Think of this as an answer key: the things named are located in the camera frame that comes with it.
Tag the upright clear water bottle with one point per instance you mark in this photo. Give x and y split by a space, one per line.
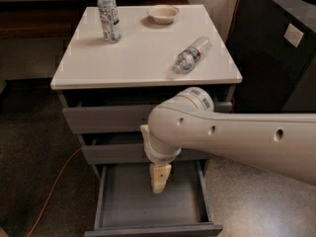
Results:
109 17

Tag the dark wooden bench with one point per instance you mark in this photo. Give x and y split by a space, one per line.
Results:
41 19

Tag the white label on cabinet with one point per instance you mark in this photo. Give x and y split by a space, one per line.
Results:
293 35

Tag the grey middle drawer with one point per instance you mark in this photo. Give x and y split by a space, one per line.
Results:
113 147

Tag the grey drawer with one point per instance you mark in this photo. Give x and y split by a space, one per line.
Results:
127 207
113 147
112 110

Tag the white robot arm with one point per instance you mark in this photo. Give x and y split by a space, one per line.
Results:
280 143

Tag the grey bottom drawer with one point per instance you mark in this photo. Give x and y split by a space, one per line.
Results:
127 207

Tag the white-topped grey drawer cabinet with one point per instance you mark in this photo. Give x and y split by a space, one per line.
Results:
145 54

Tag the clear water bottle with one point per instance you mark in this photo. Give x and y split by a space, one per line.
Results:
189 58
109 17

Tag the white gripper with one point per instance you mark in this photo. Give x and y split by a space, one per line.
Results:
158 156

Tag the beige paper bowl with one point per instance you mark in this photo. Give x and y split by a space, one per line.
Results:
163 14

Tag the dark grey bin cabinet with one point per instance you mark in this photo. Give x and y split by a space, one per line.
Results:
277 76

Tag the grey top drawer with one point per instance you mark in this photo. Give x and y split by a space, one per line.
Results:
112 110

